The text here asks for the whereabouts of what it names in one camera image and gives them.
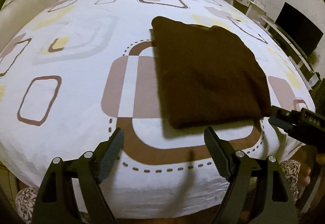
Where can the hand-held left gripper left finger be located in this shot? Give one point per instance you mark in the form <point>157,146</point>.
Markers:
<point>111,153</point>

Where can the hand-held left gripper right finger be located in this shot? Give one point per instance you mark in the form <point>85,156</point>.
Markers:
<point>218,155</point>

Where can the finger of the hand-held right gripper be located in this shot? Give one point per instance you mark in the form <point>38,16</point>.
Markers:
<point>283,112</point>
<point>280,123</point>

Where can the brown plaid sweater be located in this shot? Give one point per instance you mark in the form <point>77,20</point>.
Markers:
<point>203,74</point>

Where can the white tv stand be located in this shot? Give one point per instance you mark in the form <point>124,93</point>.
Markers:
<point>302,64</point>

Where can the printed white bed sheet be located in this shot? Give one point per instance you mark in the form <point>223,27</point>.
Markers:
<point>76,87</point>

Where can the black flat screen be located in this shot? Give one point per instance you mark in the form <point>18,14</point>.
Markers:
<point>297,28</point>

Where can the white dressing table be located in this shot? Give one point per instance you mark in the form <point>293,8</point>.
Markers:
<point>241,0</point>

